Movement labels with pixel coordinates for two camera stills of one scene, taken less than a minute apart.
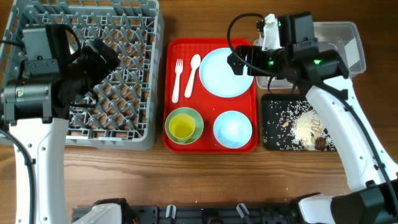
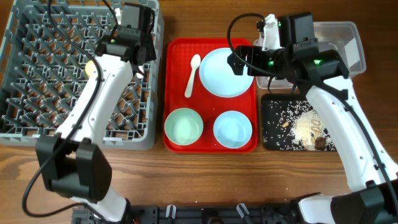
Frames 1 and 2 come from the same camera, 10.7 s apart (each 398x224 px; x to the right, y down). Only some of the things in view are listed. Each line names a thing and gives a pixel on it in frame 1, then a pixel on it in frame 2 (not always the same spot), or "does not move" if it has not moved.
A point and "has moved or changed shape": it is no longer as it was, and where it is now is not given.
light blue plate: [217, 77] does not move
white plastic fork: [178, 69] -> [138, 74]
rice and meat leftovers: [295, 125] does not move
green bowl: [184, 125] does not move
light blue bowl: [232, 129] does not move
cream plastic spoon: [195, 61] does not move
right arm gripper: [254, 52] does not move
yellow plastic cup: [182, 126] has moved or changed shape
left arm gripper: [102, 70] -> [150, 43]
